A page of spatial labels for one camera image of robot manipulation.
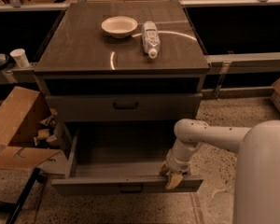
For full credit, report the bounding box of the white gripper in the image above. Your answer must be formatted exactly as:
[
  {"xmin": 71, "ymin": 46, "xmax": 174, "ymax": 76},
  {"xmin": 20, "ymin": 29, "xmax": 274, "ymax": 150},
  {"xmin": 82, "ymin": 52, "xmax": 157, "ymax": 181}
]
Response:
[{"xmin": 159, "ymin": 139, "xmax": 200, "ymax": 189}]

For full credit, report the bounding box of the grey drawer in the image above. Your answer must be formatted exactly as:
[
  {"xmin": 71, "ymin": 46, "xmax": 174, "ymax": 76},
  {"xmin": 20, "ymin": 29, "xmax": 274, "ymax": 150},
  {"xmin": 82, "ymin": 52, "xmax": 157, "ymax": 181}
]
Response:
[
  {"xmin": 46, "ymin": 93, "xmax": 202, "ymax": 122},
  {"xmin": 50, "ymin": 131, "xmax": 204, "ymax": 197}
]

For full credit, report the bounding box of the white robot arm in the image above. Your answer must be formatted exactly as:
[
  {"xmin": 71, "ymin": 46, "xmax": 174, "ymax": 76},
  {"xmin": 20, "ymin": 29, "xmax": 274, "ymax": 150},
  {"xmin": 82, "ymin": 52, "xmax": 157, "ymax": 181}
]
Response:
[{"xmin": 160, "ymin": 119, "xmax": 280, "ymax": 224}]

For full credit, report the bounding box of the grey top drawer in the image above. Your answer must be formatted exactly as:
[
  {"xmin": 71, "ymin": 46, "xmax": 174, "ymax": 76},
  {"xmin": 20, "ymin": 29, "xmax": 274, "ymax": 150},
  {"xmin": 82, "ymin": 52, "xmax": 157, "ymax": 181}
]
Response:
[{"xmin": 46, "ymin": 93, "xmax": 202, "ymax": 122}]

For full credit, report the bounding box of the open cardboard box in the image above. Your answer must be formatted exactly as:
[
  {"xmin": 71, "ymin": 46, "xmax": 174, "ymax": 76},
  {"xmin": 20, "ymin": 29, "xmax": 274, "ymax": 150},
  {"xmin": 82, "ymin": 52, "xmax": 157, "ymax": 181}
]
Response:
[{"xmin": 0, "ymin": 87, "xmax": 60, "ymax": 171}]

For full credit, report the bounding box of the clear plastic bottle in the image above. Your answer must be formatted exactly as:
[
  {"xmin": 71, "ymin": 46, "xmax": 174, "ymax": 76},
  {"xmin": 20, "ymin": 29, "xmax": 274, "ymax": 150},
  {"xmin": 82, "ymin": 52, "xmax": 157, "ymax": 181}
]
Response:
[{"xmin": 142, "ymin": 21, "xmax": 161, "ymax": 59}]

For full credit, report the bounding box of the white ceramic bowl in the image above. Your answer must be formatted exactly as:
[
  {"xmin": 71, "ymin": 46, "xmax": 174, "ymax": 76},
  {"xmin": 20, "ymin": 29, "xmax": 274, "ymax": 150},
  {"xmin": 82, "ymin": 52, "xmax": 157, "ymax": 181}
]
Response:
[{"xmin": 101, "ymin": 16, "xmax": 138, "ymax": 38}]

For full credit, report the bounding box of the black metal stand leg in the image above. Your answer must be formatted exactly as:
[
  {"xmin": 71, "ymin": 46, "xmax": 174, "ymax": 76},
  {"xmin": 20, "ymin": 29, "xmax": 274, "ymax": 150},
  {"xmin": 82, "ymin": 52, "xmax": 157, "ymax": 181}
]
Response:
[{"xmin": 0, "ymin": 168, "xmax": 45, "ymax": 224}]

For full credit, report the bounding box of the white paper cup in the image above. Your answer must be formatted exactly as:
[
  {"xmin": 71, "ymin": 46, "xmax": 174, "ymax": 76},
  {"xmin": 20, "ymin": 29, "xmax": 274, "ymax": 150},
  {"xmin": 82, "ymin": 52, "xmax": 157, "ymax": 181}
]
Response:
[{"xmin": 10, "ymin": 49, "xmax": 30, "ymax": 68}]

